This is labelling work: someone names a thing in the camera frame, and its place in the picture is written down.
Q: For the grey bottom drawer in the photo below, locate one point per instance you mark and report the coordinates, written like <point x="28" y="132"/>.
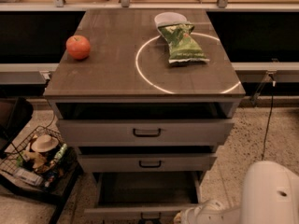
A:
<point x="149" y="196"/>

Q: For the grey drawer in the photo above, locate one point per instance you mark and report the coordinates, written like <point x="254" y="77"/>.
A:
<point x="146" y="162"/>
<point x="145" y="133"/>
<point x="149" y="196"/>

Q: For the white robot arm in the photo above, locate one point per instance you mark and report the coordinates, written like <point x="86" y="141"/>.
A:
<point x="270" y="195"/>

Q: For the grey drawer cabinet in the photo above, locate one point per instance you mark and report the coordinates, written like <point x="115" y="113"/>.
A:
<point x="128" y="77"/>

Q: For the grey top drawer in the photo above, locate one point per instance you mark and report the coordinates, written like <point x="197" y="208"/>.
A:
<point x="145" y="133"/>

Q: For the grey middle drawer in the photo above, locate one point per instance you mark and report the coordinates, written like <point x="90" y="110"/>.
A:
<point x="146" y="162"/>

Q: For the green chip bag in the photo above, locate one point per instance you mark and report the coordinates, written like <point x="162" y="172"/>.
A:
<point x="182" y="47"/>

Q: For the white bowl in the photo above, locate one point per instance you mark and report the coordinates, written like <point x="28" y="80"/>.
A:
<point x="166" y="18"/>

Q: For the red apple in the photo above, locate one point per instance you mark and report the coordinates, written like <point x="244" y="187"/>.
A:
<point x="78" y="47"/>

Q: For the green bottle in basket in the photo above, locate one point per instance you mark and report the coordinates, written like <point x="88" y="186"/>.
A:
<point x="60" y="153"/>

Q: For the white packet in basket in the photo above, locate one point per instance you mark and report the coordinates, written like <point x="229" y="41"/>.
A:
<point x="28" y="177"/>

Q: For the black wire basket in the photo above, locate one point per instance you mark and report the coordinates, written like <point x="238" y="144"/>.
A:
<point x="41" y="164"/>

